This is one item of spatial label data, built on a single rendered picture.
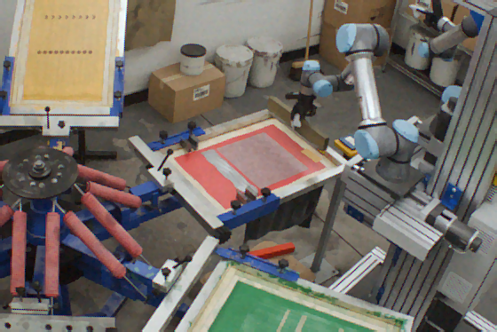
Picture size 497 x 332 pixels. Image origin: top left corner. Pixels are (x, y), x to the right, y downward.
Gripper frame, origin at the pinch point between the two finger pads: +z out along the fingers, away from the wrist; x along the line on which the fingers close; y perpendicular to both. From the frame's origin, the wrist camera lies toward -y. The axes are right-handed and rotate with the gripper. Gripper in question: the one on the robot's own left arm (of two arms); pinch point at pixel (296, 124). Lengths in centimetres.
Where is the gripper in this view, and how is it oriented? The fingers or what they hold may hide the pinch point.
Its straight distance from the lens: 302.8
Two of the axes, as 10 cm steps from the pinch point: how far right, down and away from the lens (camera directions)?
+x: 7.8, -2.9, 5.5
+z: -1.2, 7.9, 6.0
